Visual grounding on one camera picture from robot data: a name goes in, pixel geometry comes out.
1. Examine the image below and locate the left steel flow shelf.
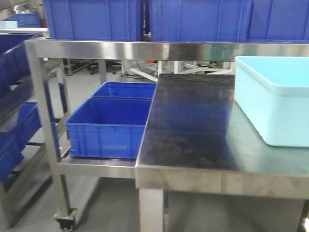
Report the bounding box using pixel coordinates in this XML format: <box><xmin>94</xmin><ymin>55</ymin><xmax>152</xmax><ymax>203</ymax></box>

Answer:
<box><xmin>0</xmin><ymin>33</ymin><xmax>46</xmax><ymax>227</ymax></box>

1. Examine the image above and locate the lower blue bin left shelf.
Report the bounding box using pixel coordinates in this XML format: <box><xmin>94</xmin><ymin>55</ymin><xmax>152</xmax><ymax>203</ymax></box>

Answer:
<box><xmin>0</xmin><ymin>102</ymin><xmax>41</xmax><ymax>181</ymax></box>

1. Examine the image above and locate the light blue plastic tub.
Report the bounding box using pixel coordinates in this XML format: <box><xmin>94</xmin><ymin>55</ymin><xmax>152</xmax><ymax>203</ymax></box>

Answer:
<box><xmin>235</xmin><ymin>56</ymin><xmax>309</xmax><ymax>147</ymax></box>

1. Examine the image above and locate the large blue crate on rack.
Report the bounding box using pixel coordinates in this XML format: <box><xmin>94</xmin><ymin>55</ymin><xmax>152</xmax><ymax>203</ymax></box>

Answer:
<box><xmin>42</xmin><ymin>0</ymin><xmax>143</xmax><ymax>42</ymax></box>

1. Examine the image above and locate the near blue bin lower shelf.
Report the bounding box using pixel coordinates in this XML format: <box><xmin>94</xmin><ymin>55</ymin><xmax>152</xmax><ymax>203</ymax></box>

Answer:
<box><xmin>66</xmin><ymin>98</ymin><xmax>152</xmax><ymax>159</ymax></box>

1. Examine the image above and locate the blue bin shelf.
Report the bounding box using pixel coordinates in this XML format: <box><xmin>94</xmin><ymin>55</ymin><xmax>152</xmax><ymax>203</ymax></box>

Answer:
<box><xmin>66</xmin><ymin>98</ymin><xmax>152</xmax><ymax>159</ymax></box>
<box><xmin>91</xmin><ymin>82</ymin><xmax>156</xmax><ymax>100</ymax></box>
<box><xmin>0</xmin><ymin>102</ymin><xmax>41</xmax><ymax>181</ymax></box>

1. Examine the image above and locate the steel work table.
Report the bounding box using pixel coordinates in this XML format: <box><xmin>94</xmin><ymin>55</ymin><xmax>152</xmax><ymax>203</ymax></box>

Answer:
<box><xmin>135</xmin><ymin>74</ymin><xmax>309</xmax><ymax>232</ymax></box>

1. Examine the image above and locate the far blue bin lower shelf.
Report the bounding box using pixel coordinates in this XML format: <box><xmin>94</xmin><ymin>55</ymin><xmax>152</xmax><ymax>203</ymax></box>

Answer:
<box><xmin>91</xmin><ymin>82</ymin><xmax>156</xmax><ymax>100</ymax></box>

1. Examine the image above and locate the blue bin on left shelf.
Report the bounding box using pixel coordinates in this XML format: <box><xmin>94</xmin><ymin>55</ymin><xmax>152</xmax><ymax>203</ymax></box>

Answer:
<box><xmin>0</xmin><ymin>33</ymin><xmax>41</xmax><ymax>98</ymax></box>

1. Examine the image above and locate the stainless steel rack frame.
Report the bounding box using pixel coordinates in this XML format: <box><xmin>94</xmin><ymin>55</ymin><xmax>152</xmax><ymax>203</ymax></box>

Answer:
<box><xmin>26</xmin><ymin>38</ymin><xmax>309</xmax><ymax>231</ymax></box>

